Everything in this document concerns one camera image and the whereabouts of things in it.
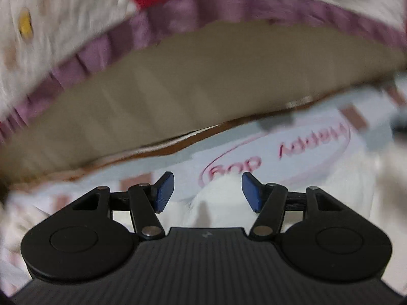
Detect white quilt with red bears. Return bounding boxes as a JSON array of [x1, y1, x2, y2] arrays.
[[1, 0, 406, 141]]

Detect beige bed base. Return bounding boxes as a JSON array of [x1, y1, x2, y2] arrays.
[[1, 21, 406, 183]]

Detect checkered floor rug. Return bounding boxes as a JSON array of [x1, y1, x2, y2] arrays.
[[21, 77, 406, 197]]

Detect cream fleece zip jacket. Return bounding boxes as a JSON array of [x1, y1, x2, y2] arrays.
[[1, 134, 406, 295]]

